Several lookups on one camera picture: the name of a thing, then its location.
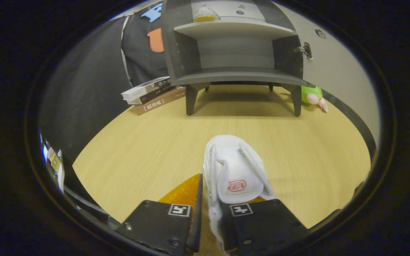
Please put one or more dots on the green plush toy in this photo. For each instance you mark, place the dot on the green plush toy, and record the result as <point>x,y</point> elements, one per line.
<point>311,95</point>

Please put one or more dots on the metal door hinge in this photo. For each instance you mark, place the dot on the metal door hinge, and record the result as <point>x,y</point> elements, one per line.
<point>306,49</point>

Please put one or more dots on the black backdrop cloth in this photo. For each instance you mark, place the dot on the black backdrop cloth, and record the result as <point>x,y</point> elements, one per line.
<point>84,89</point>

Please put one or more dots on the brown book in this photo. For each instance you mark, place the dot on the brown book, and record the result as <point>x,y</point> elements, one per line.
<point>158,104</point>

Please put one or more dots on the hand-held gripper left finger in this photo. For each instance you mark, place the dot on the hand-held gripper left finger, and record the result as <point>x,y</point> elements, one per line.
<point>195,227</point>

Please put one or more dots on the dark book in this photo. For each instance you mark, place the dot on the dark book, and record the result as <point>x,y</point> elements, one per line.
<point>155,95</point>

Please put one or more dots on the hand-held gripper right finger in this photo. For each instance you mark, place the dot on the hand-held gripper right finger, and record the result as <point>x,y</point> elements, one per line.
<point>262,227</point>

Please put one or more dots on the grey shoe cabinet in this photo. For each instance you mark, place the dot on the grey shoe cabinet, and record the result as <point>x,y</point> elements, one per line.
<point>237,76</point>

